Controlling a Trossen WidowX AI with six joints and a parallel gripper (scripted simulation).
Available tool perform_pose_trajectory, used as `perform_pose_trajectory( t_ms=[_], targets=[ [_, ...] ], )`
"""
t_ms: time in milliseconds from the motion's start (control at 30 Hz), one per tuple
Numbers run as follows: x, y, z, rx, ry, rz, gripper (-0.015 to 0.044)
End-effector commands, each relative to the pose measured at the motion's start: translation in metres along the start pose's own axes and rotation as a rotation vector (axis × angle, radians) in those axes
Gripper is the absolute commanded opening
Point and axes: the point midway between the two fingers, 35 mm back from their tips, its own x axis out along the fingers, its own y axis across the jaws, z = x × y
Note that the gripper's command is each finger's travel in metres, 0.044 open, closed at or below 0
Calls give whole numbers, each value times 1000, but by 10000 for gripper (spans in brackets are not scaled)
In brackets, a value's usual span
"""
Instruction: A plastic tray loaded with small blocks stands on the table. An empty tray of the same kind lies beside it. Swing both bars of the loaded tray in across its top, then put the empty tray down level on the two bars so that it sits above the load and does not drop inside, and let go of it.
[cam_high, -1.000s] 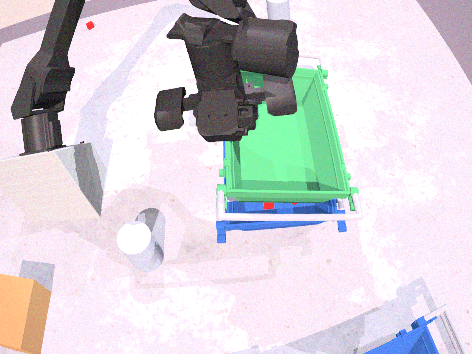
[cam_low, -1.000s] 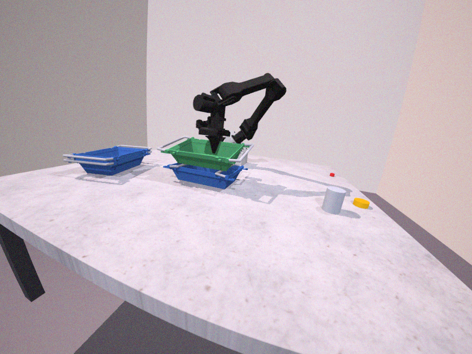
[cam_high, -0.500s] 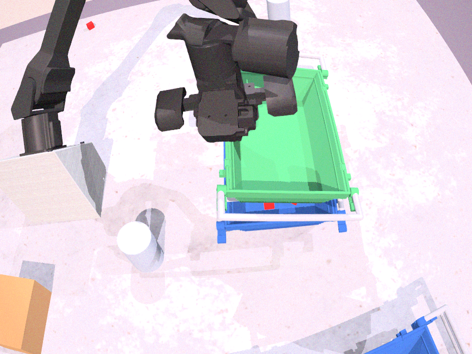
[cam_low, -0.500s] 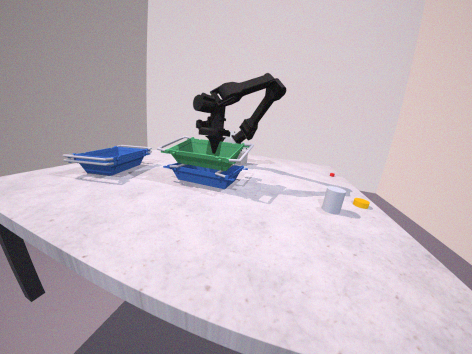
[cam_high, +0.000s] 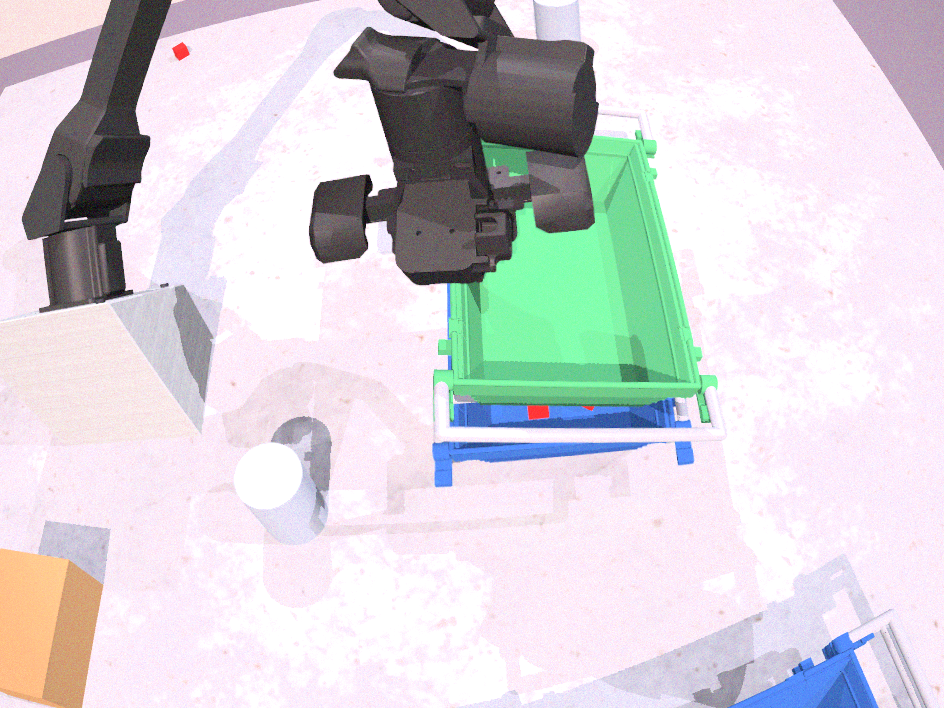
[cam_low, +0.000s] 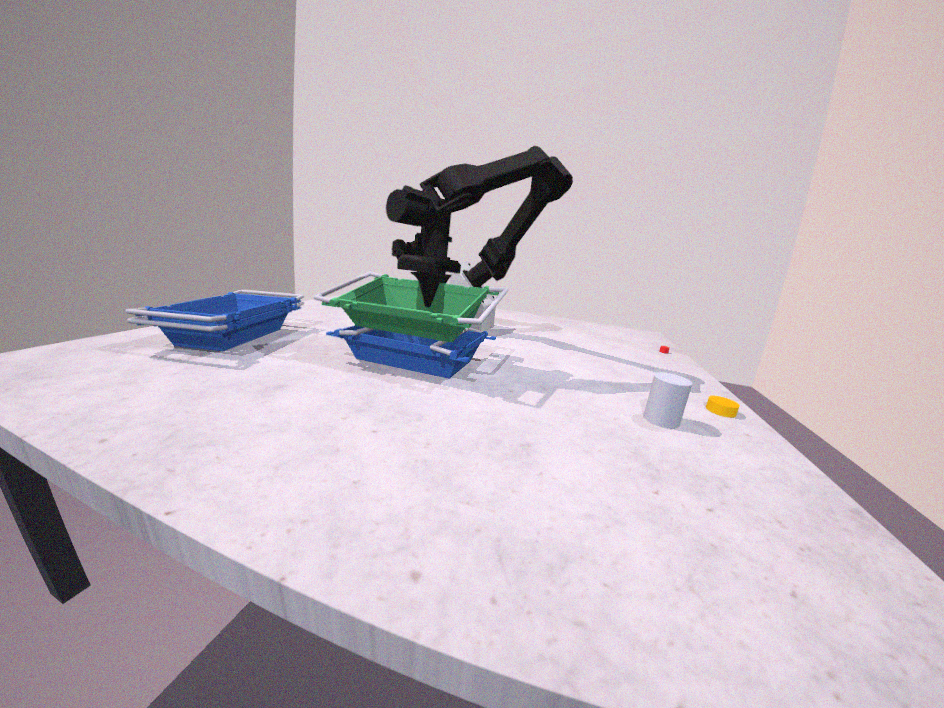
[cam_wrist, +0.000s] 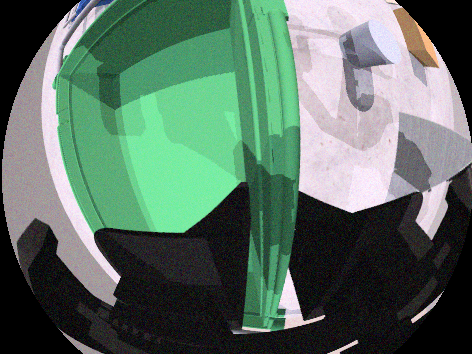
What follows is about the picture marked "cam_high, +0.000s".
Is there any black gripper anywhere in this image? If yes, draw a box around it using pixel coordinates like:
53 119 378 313
308 124 595 264

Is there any grey cylinder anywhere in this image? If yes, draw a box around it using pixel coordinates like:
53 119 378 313
533 0 582 42
233 443 328 546

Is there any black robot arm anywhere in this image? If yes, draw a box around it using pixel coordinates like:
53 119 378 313
21 0 599 313

